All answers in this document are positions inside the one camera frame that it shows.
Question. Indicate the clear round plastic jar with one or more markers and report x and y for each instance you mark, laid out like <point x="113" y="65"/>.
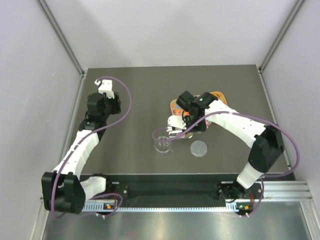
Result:
<point x="163" y="145"/>

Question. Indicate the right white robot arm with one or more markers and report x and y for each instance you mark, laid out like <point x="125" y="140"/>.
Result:
<point x="264" y="139"/>

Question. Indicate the yellow tray mixed candies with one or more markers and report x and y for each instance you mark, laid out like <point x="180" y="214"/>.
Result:
<point x="220" y="96"/>

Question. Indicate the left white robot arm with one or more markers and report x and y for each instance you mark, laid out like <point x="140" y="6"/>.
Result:
<point x="62" y="189"/>

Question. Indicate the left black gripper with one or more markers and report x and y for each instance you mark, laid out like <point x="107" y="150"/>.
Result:
<point x="116" y="103"/>

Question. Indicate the aluminium frame rail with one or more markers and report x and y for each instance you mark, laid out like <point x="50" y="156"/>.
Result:
<point x="286" y="191"/>

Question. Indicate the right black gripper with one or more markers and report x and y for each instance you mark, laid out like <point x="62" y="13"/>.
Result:
<point x="202" y="128"/>

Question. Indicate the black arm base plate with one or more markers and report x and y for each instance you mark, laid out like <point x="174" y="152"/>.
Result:
<point x="220" y="186"/>

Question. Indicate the round grey jar lid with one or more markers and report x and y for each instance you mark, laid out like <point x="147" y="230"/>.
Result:
<point x="198" y="148"/>

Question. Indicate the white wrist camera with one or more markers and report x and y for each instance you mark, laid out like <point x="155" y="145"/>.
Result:
<point x="105" y="87"/>
<point x="175" y="124"/>

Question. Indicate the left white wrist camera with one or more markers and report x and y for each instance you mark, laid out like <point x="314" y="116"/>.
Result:
<point x="105" y="87"/>

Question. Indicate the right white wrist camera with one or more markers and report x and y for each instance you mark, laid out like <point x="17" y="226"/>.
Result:
<point x="175" y="124"/>

